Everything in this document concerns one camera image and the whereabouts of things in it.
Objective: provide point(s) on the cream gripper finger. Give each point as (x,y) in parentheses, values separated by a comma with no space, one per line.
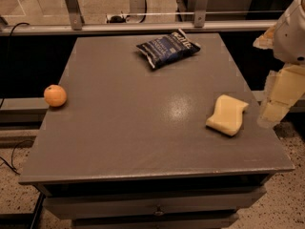
(282,90)

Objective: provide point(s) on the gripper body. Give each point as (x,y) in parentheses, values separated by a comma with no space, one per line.
(291,38)

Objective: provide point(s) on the yellow sponge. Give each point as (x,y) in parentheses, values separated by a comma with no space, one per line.
(227,116)

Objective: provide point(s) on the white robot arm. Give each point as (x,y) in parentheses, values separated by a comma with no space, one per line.
(286,38)

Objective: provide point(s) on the blue chip bag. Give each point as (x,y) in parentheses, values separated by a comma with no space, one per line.
(169,48)

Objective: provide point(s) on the white power strip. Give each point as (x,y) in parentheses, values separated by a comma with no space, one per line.
(117,18)

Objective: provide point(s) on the orange fruit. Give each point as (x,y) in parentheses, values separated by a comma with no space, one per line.
(55,95)

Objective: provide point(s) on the grey drawer with knob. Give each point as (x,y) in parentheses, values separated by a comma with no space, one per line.
(94,207)

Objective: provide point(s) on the metal railing frame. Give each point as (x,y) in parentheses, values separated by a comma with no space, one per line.
(68,17)

